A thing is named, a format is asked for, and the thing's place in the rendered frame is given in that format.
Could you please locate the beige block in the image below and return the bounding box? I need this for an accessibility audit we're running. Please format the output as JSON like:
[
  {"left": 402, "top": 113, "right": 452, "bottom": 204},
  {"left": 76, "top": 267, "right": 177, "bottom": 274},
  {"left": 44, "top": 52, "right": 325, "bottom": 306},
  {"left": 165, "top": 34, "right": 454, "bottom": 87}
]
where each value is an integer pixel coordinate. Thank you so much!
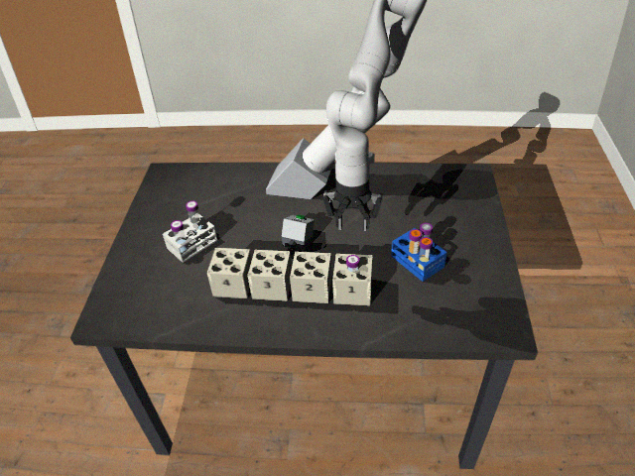
[
  {"left": 332, "top": 254, "right": 373, "bottom": 305},
  {"left": 290, "top": 252, "right": 331, "bottom": 303},
  {"left": 248, "top": 250, "right": 292, "bottom": 301},
  {"left": 207, "top": 248, "right": 252, "bottom": 298}
]

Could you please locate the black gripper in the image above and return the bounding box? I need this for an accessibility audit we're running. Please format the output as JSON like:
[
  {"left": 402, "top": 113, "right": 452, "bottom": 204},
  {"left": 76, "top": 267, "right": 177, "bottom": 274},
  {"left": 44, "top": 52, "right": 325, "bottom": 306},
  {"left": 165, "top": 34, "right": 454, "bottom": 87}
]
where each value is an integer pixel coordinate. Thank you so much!
[{"left": 323, "top": 178, "right": 382, "bottom": 231}]

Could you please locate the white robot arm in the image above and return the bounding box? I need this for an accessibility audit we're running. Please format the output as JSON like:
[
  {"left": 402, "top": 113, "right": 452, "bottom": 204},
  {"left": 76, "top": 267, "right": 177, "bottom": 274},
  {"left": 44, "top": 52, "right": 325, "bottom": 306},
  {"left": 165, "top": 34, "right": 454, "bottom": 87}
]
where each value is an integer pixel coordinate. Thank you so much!
[{"left": 303, "top": 0, "right": 427, "bottom": 186}]

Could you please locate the white tube rack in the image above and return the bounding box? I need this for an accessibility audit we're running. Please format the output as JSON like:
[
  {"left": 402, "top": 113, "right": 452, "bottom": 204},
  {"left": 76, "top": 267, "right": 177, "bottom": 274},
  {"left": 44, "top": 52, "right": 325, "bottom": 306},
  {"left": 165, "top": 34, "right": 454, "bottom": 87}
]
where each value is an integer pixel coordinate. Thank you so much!
[{"left": 163, "top": 215, "right": 217, "bottom": 262}]

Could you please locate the blue tube rack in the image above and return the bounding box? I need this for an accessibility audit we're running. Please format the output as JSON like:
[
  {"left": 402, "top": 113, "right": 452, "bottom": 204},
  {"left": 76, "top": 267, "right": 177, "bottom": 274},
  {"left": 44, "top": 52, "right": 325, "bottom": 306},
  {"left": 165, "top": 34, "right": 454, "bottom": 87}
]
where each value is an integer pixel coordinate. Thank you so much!
[{"left": 391, "top": 231, "right": 446, "bottom": 282}]

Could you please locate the purple-capped test tube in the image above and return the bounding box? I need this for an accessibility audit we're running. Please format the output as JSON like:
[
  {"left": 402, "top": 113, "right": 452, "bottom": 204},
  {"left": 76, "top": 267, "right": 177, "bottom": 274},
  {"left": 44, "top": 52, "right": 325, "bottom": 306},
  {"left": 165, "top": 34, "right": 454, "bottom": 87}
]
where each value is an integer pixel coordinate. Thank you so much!
[{"left": 420, "top": 223, "right": 433, "bottom": 238}]

